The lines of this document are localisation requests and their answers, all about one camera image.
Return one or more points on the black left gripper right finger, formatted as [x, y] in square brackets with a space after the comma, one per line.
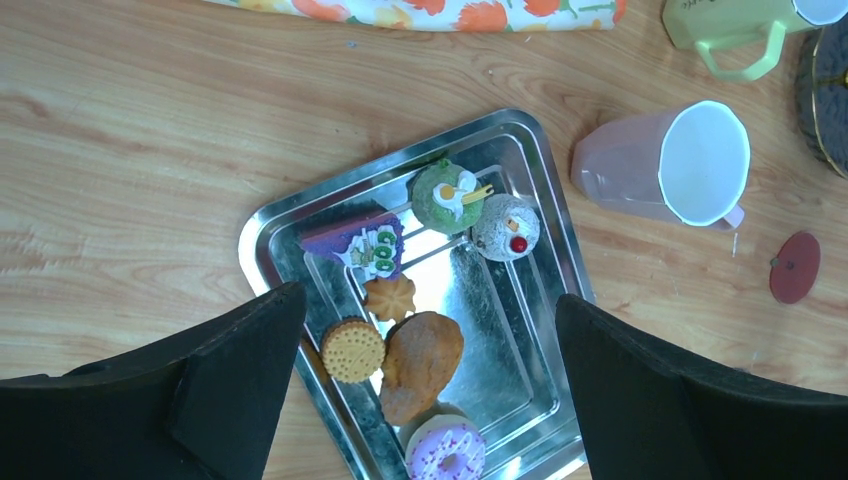
[648, 409]

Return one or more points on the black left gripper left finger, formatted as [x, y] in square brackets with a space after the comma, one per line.
[203, 403]

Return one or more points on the silver metal tray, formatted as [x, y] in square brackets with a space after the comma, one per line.
[511, 381]

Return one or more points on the round yellow cracker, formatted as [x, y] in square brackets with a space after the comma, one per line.
[353, 350]

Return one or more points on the pink frosted donut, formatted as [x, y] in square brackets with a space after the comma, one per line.
[446, 447]

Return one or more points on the red round coaster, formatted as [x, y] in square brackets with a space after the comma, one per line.
[795, 268]

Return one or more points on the swirl butter cookie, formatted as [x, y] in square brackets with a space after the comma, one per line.
[390, 299]

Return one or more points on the brown bread roll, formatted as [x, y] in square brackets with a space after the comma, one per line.
[423, 354]

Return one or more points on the purple cake slice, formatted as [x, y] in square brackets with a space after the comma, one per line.
[373, 245]

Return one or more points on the white coconut cherry cake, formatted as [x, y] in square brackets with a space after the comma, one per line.
[507, 230]

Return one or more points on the pink mug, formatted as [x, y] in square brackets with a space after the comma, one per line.
[688, 165]

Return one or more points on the green round cupcake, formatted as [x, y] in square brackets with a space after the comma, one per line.
[447, 198]

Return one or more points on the green mug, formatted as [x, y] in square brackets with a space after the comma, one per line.
[708, 26]

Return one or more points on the three-tier glass cake stand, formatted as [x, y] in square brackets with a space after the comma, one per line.
[821, 95]

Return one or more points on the floral orange cloth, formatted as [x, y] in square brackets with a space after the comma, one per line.
[476, 16]

